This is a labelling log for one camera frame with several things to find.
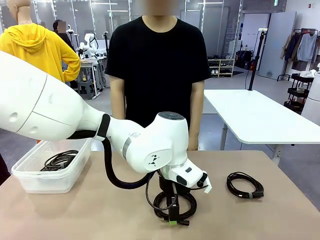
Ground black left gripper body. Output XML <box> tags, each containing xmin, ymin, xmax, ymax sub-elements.
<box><xmin>159</xmin><ymin>174</ymin><xmax>191</xmax><ymax>205</ymax></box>

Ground black braided USB extension cable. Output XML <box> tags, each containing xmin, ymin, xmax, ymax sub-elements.
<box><xmin>151</xmin><ymin>189</ymin><xmax>199</xmax><ymax>226</ymax></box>

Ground black angled-plug power cable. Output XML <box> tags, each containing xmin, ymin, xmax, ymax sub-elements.
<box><xmin>43</xmin><ymin>149</ymin><xmax>80</xmax><ymax>169</ymax></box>

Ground black Schuko plug power cable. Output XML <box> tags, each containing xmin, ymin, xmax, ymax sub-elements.
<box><xmin>39</xmin><ymin>159</ymin><xmax>72</xmax><ymax>172</ymax></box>

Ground person's left forearm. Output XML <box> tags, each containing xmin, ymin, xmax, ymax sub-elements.
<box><xmin>189</xmin><ymin>99</ymin><xmax>205</xmax><ymax>138</ymax></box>

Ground person's right forearm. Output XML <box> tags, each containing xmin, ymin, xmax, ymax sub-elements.
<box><xmin>109</xmin><ymin>92</ymin><xmax>127</xmax><ymax>120</ymax></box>

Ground person's left hand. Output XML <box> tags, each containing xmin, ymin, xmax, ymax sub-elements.
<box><xmin>187</xmin><ymin>133</ymin><xmax>200</xmax><ymax>152</ymax></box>

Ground white table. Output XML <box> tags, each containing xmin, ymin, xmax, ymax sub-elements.
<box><xmin>203</xmin><ymin>88</ymin><xmax>320</xmax><ymax>166</ymax></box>

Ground person in black clothes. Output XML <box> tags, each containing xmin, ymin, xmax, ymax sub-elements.
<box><xmin>104</xmin><ymin>0</ymin><xmax>212</xmax><ymax>152</ymax></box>

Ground grey step stool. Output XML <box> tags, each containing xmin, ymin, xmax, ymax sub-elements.
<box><xmin>76</xmin><ymin>79</ymin><xmax>94</xmax><ymax>100</ymax></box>

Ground white shoe rack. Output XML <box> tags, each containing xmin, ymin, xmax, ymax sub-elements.
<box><xmin>206</xmin><ymin>58</ymin><xmax>236</xmax><ymax>78</ymax></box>

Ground clear plastic storage box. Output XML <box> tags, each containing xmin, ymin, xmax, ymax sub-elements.
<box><xmin>11</xmin><ymin>138</ymin><xmax>92</xmax><ymax>195</ymax></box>

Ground background work desk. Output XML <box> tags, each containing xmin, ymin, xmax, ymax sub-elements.
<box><xmin>79</xmin><ymin>56</ymin><xmax>109</xmax><ymax>99</ymax></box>

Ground black stand pole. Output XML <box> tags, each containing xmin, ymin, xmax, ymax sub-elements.
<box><xmin>246</xmin><ymin>27</ymin><xmax>269</xmax><ymax>92</ymax></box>

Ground black utility cart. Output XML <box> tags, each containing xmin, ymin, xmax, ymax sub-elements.
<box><xmin>283</xmin><ymin>72</ymin><xmax>315</xmax><ymax>115</ymax></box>

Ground dark maroon object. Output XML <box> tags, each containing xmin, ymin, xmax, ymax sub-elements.
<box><xmin>0</xmin><ymin>151</ymin><xmax>11</xmax><ymax>186</ymax></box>

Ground beige coat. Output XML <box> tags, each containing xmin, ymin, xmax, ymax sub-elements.
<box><xmin>280</xmin><ymin>33</ymin><xmax>293</xmax><ymax>61</ymax></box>

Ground background person in dark clothes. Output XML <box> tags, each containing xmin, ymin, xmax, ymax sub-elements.
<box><xmin>51</xmin><ymin>19</ymin><xmax>74</xmax><ymax>52</ymax></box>

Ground yellow hoodie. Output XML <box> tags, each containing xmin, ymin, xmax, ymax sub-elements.
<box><xmin>0</xmin><ymin>22</ymin><xmax>82</xmax><ymax>84</ymax></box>

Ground grey-blue sweater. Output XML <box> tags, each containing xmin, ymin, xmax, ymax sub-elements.
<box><xmin>296</xmin><ymin>32</ymin><xmax>318</xmax><ymax>63</ymax></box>

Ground black clothes rack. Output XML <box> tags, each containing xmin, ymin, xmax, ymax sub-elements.
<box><xmin>276</xmin><ymin>27</ymin><xmax>320</xmax><ymax>82</ymax></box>

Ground cream mannequin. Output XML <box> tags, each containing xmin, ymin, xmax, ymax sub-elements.
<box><xmin>6</xmin><ymin>0</ymin><xmax>32</xmax><ymax>26</ymax></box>

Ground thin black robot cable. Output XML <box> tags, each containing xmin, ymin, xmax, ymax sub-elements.
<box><xmin>145</xmin><ymin>172</ymin><xmax>176</xmax><ymax>209</ymax></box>

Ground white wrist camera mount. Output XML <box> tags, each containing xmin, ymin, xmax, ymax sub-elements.
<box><xmin>196</xmin><ymin>171</ymin><xmax>213</xmax><ymax>196</ymax></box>

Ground black corrugated cable conduit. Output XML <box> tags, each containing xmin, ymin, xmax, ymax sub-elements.
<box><xmin>66</xmin><ymin>113</ymin><xmax>161</xmax><ymax>190</ymax></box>

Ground black coiled power cable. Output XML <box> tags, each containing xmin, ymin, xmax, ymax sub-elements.
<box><xmin>226</xmin><ymin>171</ymin><xmax>265</xmax><ymax>200</ymax></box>

